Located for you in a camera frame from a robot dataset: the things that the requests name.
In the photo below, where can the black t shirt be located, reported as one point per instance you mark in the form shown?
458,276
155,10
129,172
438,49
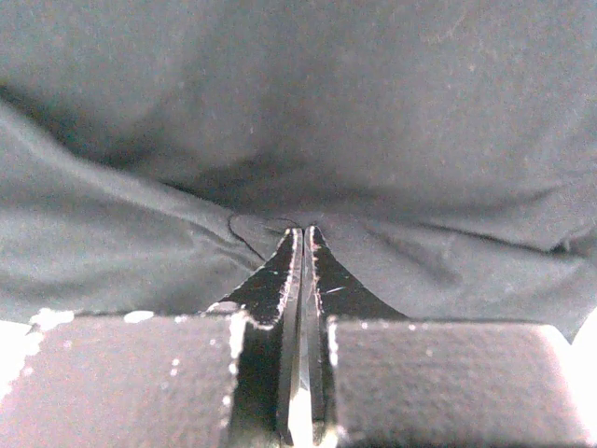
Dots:
153,152

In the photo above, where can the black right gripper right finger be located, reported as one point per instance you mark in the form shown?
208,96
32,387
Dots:
381,379

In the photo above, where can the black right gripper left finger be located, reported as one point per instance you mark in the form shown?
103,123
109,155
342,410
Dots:
224,377

